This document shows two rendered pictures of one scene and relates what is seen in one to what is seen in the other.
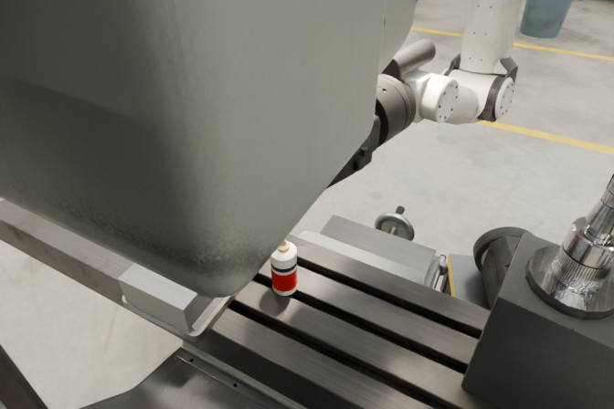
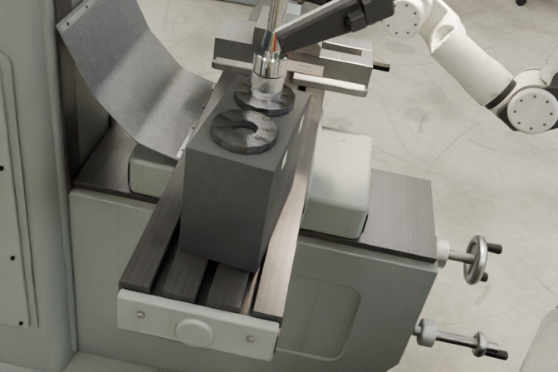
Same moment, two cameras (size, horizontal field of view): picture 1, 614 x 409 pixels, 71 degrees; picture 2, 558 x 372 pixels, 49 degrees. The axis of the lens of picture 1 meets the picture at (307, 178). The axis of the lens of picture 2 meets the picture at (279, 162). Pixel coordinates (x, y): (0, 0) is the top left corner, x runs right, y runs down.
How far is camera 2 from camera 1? 101 cm
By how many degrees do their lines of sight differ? 51
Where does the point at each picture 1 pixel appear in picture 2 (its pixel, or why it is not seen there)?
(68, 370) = not seen: hidden behind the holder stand
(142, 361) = not seen: hidden behind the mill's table
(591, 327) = (228, 100)
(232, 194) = not seen: outside the picture
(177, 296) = (223, 34)
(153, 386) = (187, 75)
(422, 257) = (417, 247)
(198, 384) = (197, 93)
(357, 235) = (414, 198)
